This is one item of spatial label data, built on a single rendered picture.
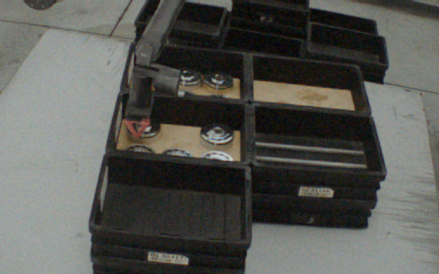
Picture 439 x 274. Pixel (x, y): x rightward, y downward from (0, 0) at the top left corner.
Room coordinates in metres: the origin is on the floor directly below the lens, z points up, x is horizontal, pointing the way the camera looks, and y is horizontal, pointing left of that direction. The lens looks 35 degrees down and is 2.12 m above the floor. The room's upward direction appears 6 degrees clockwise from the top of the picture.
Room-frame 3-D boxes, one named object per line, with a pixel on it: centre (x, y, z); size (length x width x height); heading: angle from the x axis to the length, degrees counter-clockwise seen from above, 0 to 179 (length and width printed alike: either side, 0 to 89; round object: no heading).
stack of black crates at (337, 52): (2.83, -0.65, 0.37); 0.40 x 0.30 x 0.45; 84
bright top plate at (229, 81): (1.97, -0.04, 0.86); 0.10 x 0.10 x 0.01
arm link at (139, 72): (1.53, 0.16, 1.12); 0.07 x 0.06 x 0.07; 82
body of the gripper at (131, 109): (1.53, 0.17, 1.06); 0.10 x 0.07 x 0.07; 0
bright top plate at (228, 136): (1.67, -0.05, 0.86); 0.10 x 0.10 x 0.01
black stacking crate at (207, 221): (1.29, 0.05, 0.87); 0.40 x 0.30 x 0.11; 91
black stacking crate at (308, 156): (1.60, -0.34, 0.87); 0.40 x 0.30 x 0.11; 91
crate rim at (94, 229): (1.29, 0.05, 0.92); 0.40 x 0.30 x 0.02; 91
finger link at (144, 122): (1.52, 0.17, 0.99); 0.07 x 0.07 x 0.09; 0
